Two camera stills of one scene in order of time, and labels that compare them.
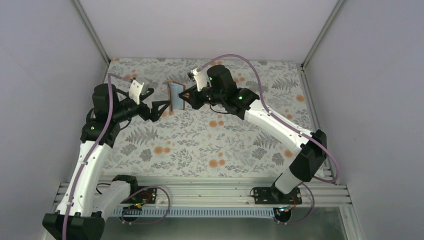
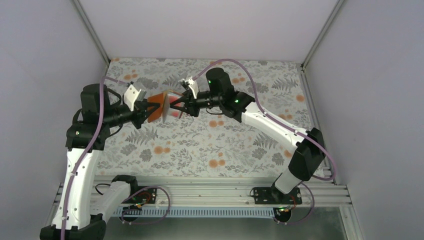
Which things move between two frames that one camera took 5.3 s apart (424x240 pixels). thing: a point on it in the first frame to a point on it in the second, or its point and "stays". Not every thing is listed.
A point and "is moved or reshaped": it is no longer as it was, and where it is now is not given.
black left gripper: (147, 110) to (138, 115)
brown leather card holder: (175, 101) is moved or reshaped
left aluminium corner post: (91, 30) stays
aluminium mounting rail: (236, 191) stays
